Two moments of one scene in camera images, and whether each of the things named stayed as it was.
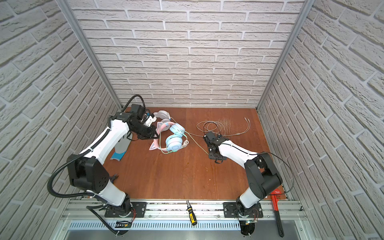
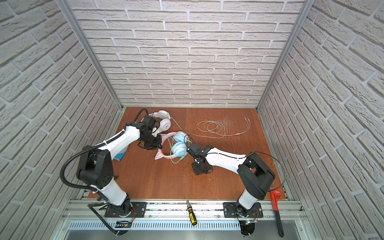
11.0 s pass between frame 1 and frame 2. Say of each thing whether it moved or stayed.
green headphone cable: moved
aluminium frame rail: stayed
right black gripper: moved
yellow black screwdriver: stayed
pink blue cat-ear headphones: moved
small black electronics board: stayed
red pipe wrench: stayed
